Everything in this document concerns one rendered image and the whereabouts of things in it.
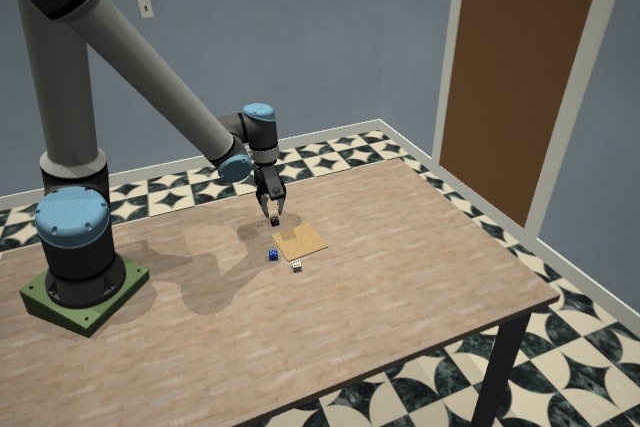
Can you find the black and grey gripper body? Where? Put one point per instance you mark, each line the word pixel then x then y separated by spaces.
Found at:
pixel 259 178

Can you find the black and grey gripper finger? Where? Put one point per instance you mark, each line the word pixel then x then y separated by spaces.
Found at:
pixel 262 199
pixel 281 201

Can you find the tan square mat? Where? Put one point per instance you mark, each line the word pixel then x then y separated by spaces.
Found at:
pixel 299 242

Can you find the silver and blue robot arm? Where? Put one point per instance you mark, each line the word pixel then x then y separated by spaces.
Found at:
pixel 74 221

